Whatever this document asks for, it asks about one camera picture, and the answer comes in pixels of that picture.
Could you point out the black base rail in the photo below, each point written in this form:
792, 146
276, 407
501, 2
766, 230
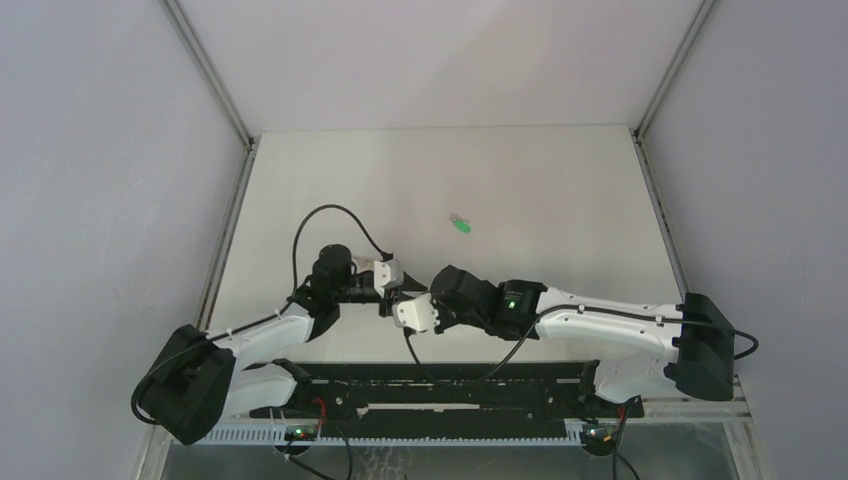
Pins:
395, 401

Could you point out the key with green tag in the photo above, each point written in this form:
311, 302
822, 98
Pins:
460, 224

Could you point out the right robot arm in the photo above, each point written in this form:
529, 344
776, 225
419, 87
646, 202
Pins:
688, 345

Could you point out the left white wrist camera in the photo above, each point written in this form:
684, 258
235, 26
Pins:
387, 275

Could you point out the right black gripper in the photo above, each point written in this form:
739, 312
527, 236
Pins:
444, 322

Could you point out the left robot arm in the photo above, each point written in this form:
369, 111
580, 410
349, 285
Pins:
200, 378

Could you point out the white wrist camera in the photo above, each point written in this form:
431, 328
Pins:
387, 275
418, 314

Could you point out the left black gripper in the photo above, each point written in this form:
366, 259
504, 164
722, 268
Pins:
386, 310

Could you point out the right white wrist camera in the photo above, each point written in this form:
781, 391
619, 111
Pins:
418, 314

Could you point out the key with yellow tag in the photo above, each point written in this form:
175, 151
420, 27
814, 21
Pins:
363, 263

